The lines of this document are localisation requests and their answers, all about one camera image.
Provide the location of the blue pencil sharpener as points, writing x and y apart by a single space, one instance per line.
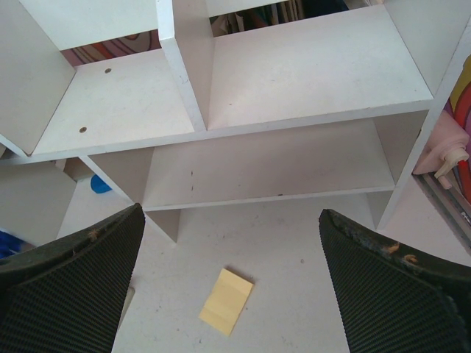
98 186

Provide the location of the blue microfiber duster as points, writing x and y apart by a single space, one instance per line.
9 244

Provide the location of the white wooden bookshelf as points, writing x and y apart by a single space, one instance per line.
172 117

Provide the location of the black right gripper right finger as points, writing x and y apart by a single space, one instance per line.
393 297

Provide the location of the yellow sticky note pad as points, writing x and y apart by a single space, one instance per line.
226 301

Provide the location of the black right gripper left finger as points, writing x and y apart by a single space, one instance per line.
68 295

